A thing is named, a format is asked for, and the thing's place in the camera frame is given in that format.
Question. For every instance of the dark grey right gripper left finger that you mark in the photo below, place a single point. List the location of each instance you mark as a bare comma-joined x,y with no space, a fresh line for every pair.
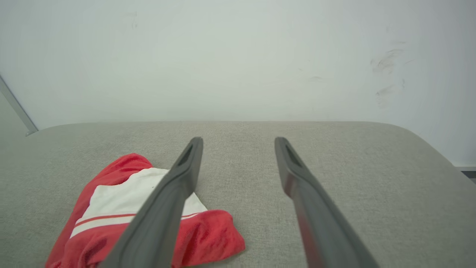
160,216

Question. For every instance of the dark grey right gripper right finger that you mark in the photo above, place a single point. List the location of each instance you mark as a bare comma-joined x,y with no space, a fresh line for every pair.
319,223

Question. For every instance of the red and white basketball jersey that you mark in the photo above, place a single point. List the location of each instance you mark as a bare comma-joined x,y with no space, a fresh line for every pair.
210,234

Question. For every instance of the grey metal frame bar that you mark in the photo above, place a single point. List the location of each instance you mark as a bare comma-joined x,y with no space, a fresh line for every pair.
16,106

